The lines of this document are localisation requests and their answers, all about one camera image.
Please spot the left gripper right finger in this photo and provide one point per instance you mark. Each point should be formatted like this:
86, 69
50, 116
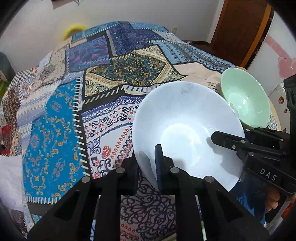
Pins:
205, 210

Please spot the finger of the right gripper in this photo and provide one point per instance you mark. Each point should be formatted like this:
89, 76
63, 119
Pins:
266, 136
245, 149

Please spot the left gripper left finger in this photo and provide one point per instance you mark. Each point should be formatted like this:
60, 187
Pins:
90, 203

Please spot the mint green bowl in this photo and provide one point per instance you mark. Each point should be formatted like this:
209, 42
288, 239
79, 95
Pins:
246, 96

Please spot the white bowl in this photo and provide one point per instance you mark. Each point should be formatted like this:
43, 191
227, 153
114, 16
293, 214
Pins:
181, 117

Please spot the person's right hand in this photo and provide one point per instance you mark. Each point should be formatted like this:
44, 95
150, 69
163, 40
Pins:
272, 199

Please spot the white suitcase with stickers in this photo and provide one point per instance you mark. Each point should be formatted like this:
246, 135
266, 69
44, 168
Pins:
279, 100

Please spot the white folded cloth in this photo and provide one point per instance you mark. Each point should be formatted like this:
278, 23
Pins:
11, 180

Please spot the patchwork patterned tablecloth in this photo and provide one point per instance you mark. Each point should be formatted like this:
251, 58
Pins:
74, 115

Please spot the wooden door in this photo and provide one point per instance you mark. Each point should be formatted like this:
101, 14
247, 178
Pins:
240, 27

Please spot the yellow foam tube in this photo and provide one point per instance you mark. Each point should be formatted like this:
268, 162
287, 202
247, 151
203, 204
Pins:
73, 29

